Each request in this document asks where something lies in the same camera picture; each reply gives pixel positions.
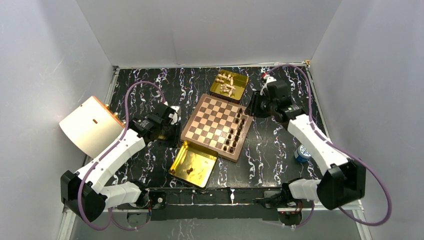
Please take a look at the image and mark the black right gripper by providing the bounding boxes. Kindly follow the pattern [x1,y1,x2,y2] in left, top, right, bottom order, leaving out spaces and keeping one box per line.
[243,90,277,119]

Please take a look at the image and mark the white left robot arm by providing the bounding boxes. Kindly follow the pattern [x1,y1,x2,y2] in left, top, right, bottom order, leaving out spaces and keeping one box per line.
[60,103,181,223]

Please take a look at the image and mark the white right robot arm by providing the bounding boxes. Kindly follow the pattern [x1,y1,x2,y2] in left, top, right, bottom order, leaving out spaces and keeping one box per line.
[245,75,366,210]

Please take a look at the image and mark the pile of light chess pieces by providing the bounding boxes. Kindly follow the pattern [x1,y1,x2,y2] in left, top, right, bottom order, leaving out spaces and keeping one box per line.
[215,73,236,97]

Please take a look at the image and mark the wooden folding chess board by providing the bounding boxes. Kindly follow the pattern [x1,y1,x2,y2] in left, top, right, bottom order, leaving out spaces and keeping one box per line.
[180,93,253,163]

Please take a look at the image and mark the gold tin with light pieces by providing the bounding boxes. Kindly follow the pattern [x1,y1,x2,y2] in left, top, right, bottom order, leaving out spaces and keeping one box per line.
[209,70,249,104]

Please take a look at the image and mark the gold tin with dark pieces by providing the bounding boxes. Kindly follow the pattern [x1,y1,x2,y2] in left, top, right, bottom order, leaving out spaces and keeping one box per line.
[168,140,219,190]

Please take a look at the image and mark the blue round object on table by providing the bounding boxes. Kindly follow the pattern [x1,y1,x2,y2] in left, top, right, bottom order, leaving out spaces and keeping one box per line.
[294,144,312,163]

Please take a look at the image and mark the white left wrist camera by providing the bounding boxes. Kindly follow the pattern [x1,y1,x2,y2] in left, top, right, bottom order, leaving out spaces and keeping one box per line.
[169,105,181,125]

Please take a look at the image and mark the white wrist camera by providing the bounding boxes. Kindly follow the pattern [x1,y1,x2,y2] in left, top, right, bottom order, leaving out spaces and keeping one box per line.
[169,105,181,125]
[260,73,277,96]

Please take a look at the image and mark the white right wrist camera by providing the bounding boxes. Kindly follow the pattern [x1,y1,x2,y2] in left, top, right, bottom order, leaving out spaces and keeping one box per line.
[260,73,277,96]

